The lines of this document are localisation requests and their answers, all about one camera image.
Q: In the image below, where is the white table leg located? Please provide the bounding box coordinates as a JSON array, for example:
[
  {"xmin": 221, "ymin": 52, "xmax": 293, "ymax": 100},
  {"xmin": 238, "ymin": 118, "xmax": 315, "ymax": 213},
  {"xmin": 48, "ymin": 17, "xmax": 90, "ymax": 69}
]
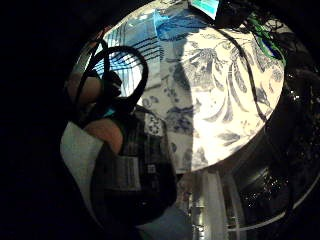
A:
[{"xmin": 190, "ymin": 168, "xmax": 243, "ymax": 240}]

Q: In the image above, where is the the person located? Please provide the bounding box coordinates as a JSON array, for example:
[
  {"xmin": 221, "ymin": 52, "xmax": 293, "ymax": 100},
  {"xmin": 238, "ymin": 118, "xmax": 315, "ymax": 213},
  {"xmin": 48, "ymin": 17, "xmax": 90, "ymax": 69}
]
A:
[{"xmin": 59, "ymin": 73, "xmax": 125, "ymax": 223}]

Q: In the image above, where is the blue floral white tablecloth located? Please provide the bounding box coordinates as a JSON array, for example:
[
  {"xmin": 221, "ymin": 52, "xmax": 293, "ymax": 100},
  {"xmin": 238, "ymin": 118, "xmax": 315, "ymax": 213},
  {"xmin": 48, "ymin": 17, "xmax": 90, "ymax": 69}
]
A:
[{"xmin": 139, "ymin": 24, "xmax": 286, "ymax": 174}]

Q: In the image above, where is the blue striped cloth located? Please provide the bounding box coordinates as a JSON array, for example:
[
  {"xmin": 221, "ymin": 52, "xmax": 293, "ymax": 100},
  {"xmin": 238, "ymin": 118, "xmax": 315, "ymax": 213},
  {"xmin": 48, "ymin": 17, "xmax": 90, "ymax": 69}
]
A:
[{"xmin": 93, "ymin": 9, "xmax": 209, "ymax": 98}]

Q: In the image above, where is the laptop with teal screen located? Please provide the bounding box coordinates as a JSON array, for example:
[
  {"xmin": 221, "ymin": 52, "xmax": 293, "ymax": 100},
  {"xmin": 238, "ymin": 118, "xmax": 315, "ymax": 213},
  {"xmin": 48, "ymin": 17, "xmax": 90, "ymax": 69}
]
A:
[{"xmin": 189, "ymin": 0, "xmax": 221, "ymax": 20}]

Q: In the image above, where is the thin black cable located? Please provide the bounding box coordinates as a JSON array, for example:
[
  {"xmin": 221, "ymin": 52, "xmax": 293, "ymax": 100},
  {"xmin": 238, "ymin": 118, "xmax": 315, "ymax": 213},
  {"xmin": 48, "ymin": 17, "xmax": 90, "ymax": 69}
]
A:
[{"xmin": 216, "ymin": 28, "xmax": 269, "ymax": 124}]

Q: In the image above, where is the green cable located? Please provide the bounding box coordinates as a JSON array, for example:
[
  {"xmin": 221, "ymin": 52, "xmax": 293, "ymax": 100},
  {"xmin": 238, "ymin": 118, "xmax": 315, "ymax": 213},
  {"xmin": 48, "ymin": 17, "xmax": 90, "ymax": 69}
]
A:
[{"xmin": 247, "ymin": 13, "xmax": 287, "ymax": 65}]

